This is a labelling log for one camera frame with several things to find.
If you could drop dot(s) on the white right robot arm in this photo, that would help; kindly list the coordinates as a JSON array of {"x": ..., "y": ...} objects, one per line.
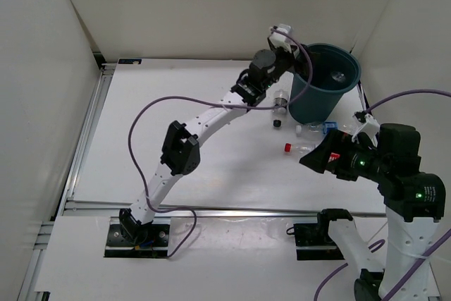
[{"x": 414, "y": 205}]

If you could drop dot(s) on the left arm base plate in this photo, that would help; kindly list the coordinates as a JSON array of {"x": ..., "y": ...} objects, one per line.
[{"x": 151, "y": 243}]

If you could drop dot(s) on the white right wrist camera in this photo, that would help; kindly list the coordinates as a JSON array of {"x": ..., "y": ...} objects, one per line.
[{"x": 368, "y": 125}]

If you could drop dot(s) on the blue sticker on table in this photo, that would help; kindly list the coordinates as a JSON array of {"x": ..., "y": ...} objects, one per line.
[{"x": 130, "y": 61}]

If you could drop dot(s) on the black label plastic bottle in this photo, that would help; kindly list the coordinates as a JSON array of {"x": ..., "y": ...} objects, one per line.
[{"x": 279, "y": 108}]

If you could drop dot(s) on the red label plastic bottle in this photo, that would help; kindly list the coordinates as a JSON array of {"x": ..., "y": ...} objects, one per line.
[{"x": 303, "y": 148}]

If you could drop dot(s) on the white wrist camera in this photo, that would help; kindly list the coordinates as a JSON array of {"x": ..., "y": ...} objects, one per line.
[
  {"x": 368, "y": 125},
  {"x": 279, "y": 37}
]

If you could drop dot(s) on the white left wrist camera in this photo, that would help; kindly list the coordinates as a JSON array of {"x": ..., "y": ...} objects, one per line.
[{"x": 279, "y": 37}]

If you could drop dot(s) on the blue label plastic bottle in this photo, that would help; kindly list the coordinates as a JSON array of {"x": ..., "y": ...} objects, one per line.
[{"x": 338, "y": 76}]

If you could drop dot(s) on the dark teal plastic bin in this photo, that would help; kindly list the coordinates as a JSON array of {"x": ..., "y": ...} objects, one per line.
[{"x": 323, "y": 94}]

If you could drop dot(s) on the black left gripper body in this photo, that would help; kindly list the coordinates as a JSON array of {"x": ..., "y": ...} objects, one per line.
[{"x": 285, "y": 60}]

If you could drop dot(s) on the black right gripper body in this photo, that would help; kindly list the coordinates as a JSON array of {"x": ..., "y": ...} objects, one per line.
[{"x": 356, "y": 159}]

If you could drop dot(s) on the clear bottle light blue label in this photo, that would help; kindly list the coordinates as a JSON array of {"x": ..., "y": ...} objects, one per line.
[{"x": 321, "y": 129}]

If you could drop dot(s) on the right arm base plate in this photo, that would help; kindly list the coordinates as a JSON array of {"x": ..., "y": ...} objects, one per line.
[{"x": 312, "y": 241}]

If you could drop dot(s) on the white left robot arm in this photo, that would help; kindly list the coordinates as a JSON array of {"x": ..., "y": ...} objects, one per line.
[{"x": 180, "y": 152}]

